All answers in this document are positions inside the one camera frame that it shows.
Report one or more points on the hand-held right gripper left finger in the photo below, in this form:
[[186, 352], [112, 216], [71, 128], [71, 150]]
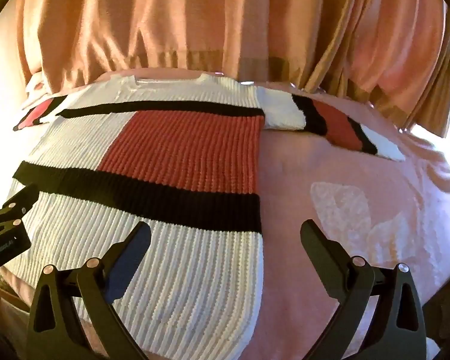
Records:
[[131, 255]]

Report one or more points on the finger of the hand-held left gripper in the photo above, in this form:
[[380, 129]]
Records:
[[18, 200]]

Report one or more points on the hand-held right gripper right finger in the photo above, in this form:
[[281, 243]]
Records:
[[318, 243]]

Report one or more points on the white red black knit sweater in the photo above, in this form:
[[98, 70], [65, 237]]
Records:
[[187, 150]]

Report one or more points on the pink fleece blanket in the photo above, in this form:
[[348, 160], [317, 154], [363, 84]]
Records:
[[322, 172]]

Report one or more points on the orange curtain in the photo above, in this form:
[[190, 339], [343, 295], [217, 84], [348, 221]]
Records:
[[195, 18]]

